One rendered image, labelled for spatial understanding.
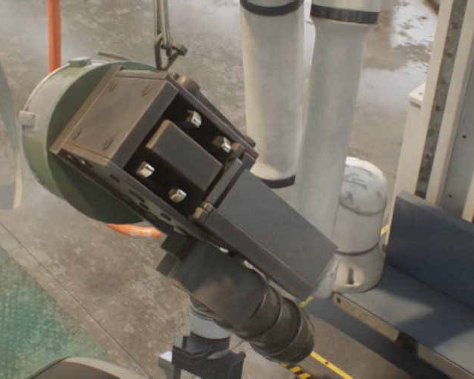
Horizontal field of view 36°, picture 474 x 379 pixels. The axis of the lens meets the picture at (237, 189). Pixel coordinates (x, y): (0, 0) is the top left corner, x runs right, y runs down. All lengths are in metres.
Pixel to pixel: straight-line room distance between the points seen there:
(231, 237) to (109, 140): 0.11
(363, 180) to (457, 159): 0.21
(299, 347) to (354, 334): 1.21
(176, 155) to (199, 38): 3.33
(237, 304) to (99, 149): 0.16
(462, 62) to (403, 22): 2.59
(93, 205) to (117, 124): 0.14
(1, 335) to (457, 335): 1.37
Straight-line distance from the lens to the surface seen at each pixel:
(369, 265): 1.73
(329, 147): 1.28
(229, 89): 3.39
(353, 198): 1.58
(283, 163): 1.56
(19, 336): 2.38
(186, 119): 0.52
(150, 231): 0.83
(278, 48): 1.35
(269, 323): 0.66
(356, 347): 1.87
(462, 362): 1.67
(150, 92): 0.52
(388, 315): 1.72
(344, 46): 1.25
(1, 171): 3.03
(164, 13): 0.55
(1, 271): 2.59
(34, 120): 0.69
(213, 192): 0.52
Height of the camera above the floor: 1.77
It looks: 39 degrees down
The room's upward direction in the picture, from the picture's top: straight up
